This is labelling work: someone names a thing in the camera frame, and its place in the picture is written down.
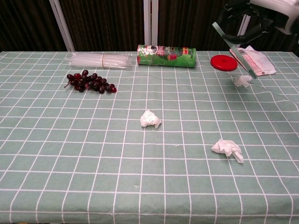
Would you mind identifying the red round lid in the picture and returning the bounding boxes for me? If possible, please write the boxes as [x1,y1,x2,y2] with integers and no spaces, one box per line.
[210,55,238,71]

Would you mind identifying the white metal frame post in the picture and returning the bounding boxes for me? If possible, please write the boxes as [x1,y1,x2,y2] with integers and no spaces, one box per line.
[49,0,75,52]
[143,0,159,47]
[233,13,252,49]

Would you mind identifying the green checked tablecloth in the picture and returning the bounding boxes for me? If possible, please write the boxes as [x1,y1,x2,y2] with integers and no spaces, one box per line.
[0,50,299,224]

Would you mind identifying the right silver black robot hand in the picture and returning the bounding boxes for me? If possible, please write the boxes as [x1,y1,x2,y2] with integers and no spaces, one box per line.
[216,0,299,45]

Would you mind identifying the white tissue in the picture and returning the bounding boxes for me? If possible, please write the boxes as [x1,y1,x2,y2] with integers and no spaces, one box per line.
[233,74,253,88]
[211,138,244,164]
[140,110,162,129]

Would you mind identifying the pink white plastic packet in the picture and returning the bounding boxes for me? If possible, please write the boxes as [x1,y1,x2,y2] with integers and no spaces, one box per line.
[229,45,277,76]

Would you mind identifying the teal plastic hand brush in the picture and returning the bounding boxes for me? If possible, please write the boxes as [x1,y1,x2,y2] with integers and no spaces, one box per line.
[212,21,259,80]

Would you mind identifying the green printed cylinder can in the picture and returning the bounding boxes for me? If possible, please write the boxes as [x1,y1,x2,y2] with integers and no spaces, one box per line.
[136,44,197,69]

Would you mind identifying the clear pack of straws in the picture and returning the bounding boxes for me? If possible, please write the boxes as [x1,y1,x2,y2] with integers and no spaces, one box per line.
[65,51,136,70]

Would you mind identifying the dark red grape bunch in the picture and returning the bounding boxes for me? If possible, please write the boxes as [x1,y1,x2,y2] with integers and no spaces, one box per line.
[64,70,117,94]

